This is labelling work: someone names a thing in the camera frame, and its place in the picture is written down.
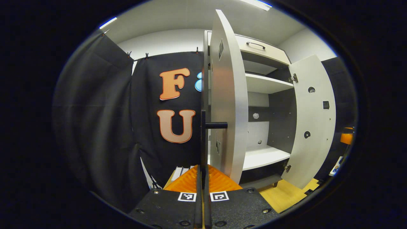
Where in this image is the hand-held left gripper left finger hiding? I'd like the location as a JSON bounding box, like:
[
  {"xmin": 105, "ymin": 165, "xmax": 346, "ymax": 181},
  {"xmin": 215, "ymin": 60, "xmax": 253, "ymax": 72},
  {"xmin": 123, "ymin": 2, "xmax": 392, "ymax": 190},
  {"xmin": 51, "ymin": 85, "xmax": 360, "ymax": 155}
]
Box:
[{"xmin": 129, "ymin": 164, "xmax": 204, "ymax": 229}]

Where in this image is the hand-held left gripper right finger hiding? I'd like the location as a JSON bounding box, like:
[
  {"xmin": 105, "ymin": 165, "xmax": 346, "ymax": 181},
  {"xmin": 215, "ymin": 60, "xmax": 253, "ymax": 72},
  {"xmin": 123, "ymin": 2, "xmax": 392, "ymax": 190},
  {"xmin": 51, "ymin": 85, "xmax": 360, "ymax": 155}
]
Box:
[{"xmin": 203, "ymin": 164, "xmax": 280, "ymax": 229}]

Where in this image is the headphone sticker cabinet door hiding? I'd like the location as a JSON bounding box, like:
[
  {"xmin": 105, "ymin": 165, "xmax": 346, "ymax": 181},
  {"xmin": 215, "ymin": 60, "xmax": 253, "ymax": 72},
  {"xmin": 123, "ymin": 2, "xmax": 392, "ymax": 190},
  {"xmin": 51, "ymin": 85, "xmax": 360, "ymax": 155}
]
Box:
[{"xmin": 281, "ymin": 54, "xmax": 336, "ymax": 190}]

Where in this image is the beige double-door shoe cabinet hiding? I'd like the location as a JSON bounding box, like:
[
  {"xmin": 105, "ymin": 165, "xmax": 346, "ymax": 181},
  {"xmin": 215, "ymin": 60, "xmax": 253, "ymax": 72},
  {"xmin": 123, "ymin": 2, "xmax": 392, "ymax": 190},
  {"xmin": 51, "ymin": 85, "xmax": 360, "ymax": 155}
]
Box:
[{"xmin": 203, "ymin": 30, "xmax": 298, "ymax": 188}]

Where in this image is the black door handle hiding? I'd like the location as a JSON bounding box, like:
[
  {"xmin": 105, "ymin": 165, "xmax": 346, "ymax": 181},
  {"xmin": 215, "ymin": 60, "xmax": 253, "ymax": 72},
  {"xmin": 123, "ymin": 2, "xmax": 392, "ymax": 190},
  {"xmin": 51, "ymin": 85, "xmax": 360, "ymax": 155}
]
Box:
[{"xmin": 200, "ymin": 110, "xmax": 228, "ymax": 188}]

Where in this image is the camera sticker cabinet door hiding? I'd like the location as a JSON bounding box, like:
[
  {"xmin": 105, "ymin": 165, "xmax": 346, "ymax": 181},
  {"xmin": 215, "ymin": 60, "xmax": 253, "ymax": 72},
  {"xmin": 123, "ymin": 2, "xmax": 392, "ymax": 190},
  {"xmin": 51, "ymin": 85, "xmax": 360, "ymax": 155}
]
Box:
[{"xmin": 200, "ymin": 9, "xmax": 249, "ymax": 185}]

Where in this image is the black backdrop cloth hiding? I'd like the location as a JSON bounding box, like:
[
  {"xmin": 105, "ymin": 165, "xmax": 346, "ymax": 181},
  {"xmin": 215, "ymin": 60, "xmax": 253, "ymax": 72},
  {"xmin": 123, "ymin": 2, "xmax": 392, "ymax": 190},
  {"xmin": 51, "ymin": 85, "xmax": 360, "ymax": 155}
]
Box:
[
  {"xmin": 315, "ymin": 57, "xmax": 358, "ymax": 182},
  {"xmin": 52, "ymin": 30, "xmax": 204, "ymax": 210}
]

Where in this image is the long ceiling light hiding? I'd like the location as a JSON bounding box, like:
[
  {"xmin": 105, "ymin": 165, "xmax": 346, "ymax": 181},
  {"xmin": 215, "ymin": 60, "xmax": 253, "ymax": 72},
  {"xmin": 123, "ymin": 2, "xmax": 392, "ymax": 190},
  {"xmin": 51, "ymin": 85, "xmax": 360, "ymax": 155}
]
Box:
[{"xmin": 240, "ymin": 0, "xmax": 273, "ymax": 11}]

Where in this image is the small ceiling light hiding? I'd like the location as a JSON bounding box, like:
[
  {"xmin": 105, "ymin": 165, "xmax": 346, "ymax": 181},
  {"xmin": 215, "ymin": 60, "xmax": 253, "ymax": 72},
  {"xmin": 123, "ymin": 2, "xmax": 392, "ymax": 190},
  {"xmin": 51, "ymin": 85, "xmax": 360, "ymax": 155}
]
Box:
[{"xmin": 99, "ymin": 17, "xmax": 117, "ymax": 30}]

